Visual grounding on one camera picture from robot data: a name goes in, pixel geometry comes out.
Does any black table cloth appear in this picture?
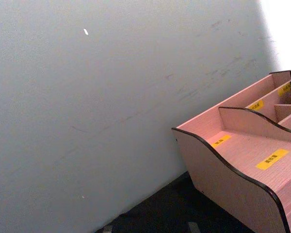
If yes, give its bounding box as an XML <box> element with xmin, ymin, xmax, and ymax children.
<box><xmin>94</xmin><ymin>171</ymin><xmax>256</xmax><ymax>233</ymax></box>

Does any pink wooden desk organizer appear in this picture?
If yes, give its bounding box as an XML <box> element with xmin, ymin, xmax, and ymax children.
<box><xmin>171</xmin><ymin>70</ymin><xmax>291</xmax><ymax>233</ymax></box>

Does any pale grey wall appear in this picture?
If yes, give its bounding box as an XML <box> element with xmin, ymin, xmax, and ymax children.
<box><xmin>0</xmin><ymin>0</ymin><xmax>291</xmax><ymax>233</ymax></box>

